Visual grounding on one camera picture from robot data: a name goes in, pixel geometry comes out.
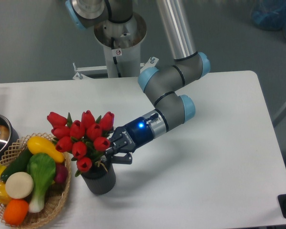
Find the green toy cucumber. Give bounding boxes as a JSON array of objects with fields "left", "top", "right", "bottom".
[{"left": 0, "top": 148, "right": 33, "bottom": 182}]

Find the yellow toy squash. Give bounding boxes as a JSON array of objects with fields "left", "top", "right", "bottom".
[{"left": 27, "top": 136, "right": 65, "bottom": 163}]

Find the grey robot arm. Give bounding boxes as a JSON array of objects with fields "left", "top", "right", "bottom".
[{"left": 65, "top": 0, "right": 210, "bottom": 164}]

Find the red tulip bouquet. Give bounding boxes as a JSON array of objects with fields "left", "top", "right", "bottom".
[{"left": 47, "top": 110, "right": 114, "bottom": 177}]

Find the yellow toy bell pepper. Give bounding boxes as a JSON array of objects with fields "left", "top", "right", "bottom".
[{"left": 0, "top": 181, "right": 12, "bottom": 205}]

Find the woven wicker basket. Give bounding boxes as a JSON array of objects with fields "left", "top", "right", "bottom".
[{"left": 0, "top": 133, "right": 71, "bottom": 229}]

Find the dark grey ribbed vase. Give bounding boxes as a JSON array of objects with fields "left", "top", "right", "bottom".
[{"left": 81, "top": 161, "right": 116, "bottom": 195}]

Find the blue plastic bag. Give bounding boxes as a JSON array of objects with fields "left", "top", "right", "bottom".
[{"left": 250, "top": 0, "right": 286, "bottom": 39}]

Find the beige round toy bun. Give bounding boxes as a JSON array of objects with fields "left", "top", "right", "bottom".
[{"left": 5, "top": 172, "right": 34, "bottom": 199}]

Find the purple toy radish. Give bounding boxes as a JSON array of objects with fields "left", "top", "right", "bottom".
[{"left": 54, "top": 164, "right": 68, "bottom": 184}]

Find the green toy bok choy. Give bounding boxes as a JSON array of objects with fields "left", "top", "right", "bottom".
[{"left": 27, "top": 153, "right": 56, "bottom": 213}]

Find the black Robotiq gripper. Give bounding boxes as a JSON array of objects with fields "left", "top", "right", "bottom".
[{"left": 103, "top": 116, "right": 154, "bottom": 165}]

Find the orange toy fruit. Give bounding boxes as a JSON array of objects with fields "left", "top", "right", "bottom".
[{"left": 3, "top": 199, "right": 29, "bottom": 226}]

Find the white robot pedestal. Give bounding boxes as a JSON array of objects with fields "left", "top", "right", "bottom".
[{"left": 73, "top": 12, "right": 159, "bottom": 79}]

